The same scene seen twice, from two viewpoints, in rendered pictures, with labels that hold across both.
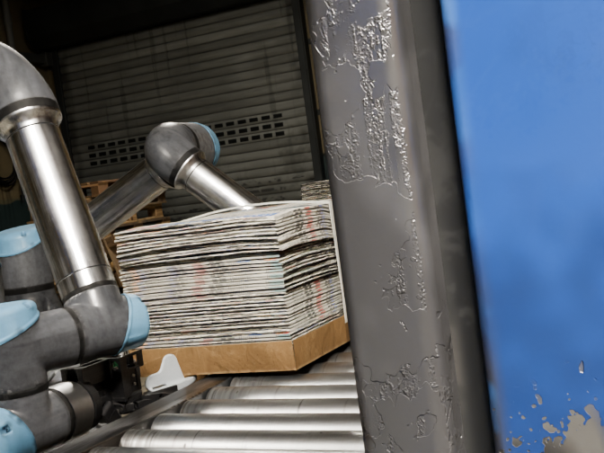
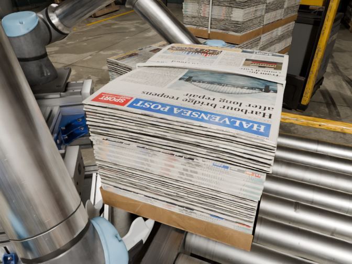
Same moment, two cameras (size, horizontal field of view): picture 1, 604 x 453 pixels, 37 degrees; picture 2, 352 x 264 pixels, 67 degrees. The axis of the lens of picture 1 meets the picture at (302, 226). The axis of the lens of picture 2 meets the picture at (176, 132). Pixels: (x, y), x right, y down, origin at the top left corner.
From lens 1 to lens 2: 1.03 m
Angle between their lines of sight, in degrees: 30
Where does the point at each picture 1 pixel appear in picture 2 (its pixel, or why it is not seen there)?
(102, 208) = (74, 6)
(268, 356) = (226, 235)
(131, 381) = not seen: hidden behind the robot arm
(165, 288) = (134, 157)
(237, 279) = (209, 176)
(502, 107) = not seen: outside the picture
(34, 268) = (31, 45)
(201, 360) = (163, 216)
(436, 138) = not seen: outside the picture
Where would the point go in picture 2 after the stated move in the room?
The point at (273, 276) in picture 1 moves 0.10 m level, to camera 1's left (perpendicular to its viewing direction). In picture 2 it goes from (251, 186) to (179, 191)
